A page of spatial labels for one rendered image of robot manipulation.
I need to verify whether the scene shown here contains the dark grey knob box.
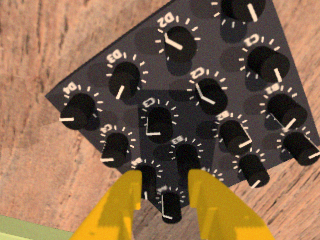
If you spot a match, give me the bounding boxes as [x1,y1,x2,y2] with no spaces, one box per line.
[44,0,320,224]

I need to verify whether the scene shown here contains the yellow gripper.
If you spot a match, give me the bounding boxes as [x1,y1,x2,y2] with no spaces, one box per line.
[69,169,275,240]

